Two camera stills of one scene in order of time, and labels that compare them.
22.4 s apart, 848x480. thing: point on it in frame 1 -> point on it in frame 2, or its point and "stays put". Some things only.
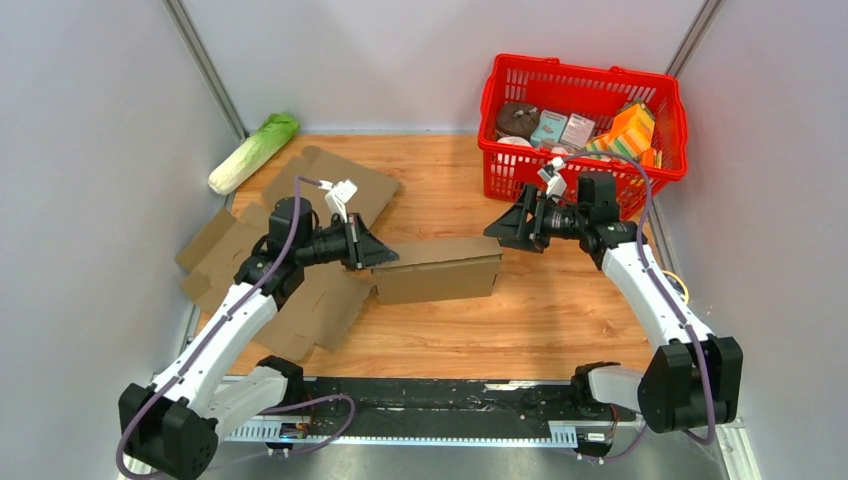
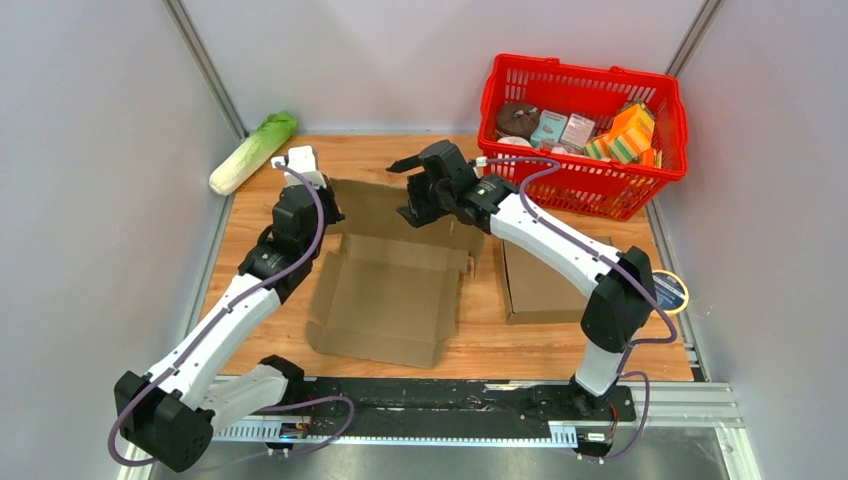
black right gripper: x=512 y=229 -> x=419 y=212
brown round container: x=517 y=119 stays put
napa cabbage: x=275 y=132 stays put
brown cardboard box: x=440 y=270 -> x=536 y=295
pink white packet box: x=578 y=131 stays put
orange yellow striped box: x=631 y=132 stays put
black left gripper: x=362 y=249 -> x=327 y=194
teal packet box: x=551 y=126 stays put
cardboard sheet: x=331 y=300 -> x=386 y=290
